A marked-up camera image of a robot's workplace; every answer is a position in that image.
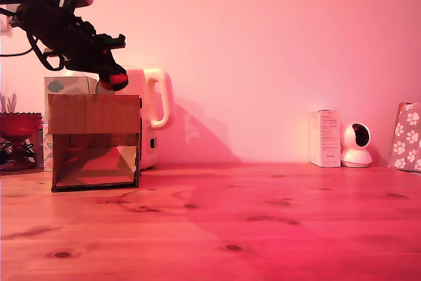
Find red and black footbag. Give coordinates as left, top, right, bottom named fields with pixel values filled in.
left=98, top=68, right=129, bottom=92

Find cardboard dice tower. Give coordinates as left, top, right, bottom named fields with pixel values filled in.
left=47, top=93, right=144, bottom=193

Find white tissue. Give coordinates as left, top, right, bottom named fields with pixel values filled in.
left=62, top=68, right=87, bottom=78

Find cloud print tissue box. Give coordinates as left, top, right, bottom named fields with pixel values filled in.
left=44, top=76, right=99, bottom=96

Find white electric kettle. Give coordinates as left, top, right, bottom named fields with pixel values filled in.
left=95, top=66, right=174, bottom=172

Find dry plant stalks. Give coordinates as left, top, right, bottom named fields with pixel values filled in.
left=0, top=91, right=18, bottom=115

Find small patterned box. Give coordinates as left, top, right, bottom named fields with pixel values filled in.
left=41, top=122, right=55, bottom=172

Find red glass bowl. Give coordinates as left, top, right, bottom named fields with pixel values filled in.
left=0, top=112, right=43, bottom=172

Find white printed carton box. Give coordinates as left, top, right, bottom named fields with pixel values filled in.
left=310, top=109, right=342, bottom=168

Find paw print gift bag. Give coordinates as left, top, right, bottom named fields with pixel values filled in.
left=387, top=102, right=421, bottom=173

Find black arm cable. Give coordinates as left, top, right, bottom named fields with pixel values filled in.
left=0, top=32, right=66, bottom=72

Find pale wall hook block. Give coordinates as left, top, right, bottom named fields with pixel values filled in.
left=0, top=3, right=14, bottom=37

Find small white round camera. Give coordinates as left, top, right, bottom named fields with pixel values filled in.
left=341, top=122, right=374, bottom=168

